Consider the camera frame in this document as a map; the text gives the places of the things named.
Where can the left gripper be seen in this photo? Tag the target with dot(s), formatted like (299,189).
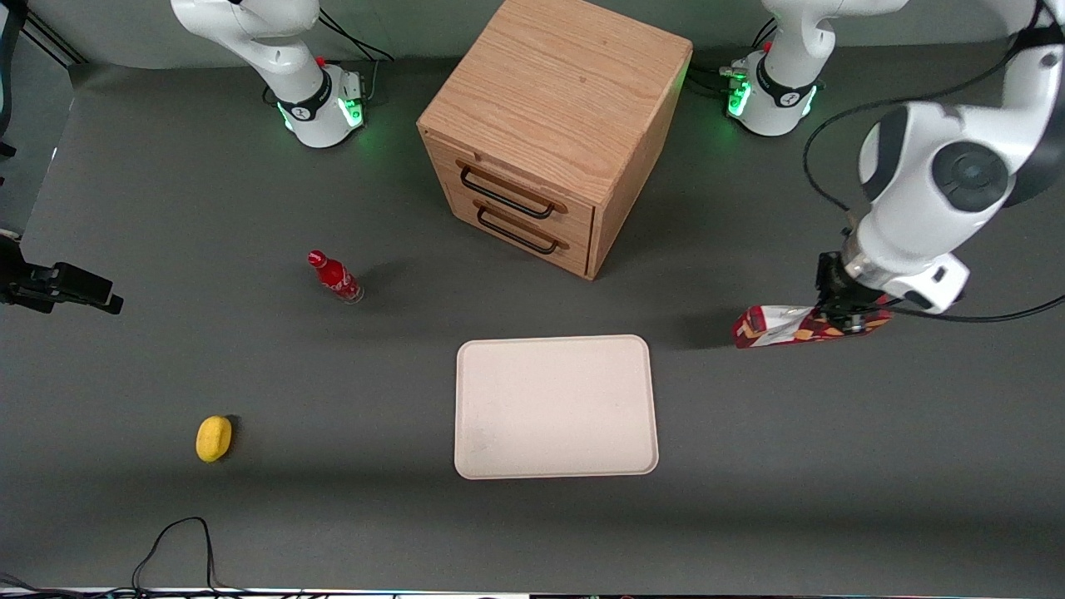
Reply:
(842,294)

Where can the yellow lemon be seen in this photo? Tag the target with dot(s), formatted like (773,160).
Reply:
(213,438)

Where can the red cola bottle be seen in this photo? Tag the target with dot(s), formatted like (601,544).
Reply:
(334,276)

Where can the red cookie box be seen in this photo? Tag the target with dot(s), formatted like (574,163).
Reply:
(782,329)

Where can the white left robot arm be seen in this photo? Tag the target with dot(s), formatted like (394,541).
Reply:
(969,175)

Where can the wooden drawer front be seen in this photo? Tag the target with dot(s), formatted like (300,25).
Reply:
(574,218)
(466,208)

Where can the wooden drawer cabinet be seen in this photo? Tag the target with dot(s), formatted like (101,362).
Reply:
(557,83)

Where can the beige plastic tray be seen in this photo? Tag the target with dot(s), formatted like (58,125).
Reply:
(549,408)

